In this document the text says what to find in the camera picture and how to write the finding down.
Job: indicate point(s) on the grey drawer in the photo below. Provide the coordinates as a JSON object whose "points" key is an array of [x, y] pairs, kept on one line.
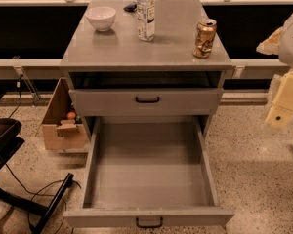
{"points": [[145, 102], [148, 173]]}

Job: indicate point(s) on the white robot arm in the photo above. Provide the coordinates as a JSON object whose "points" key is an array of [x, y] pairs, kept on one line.
{"points": [[280, 102]]}

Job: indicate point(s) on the grey top drawer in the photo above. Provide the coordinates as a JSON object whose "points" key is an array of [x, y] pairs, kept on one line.
{"points": [[145, 102]]}

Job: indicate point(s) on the grey drawer cabinet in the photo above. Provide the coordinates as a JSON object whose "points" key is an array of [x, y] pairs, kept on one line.
{"points": [[117, 59]]}

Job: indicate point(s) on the orange fruit in box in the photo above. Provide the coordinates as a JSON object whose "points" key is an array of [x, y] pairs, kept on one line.
{"points": [[71, 115]]}

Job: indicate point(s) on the cardboard box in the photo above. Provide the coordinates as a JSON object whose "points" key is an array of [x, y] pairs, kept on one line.
{"points": [[59, 133]]}

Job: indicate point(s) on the gold soda can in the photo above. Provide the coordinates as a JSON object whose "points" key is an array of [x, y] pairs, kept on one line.
{"points": [[204, 38]]}

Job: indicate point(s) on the white ceramic bowl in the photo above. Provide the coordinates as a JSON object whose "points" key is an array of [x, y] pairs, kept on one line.
{"points": [[101, 18]]}

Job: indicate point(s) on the small black object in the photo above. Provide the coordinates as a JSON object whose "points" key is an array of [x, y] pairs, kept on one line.
{"points": [[131, 7]]}

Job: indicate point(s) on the clear plastic water bottle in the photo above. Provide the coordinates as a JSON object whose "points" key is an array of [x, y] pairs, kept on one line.
{"points": [[146, 19]]}

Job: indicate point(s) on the metal railing bracket left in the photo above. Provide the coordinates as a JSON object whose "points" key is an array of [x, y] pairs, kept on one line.
{"points": [[22, 75]]}

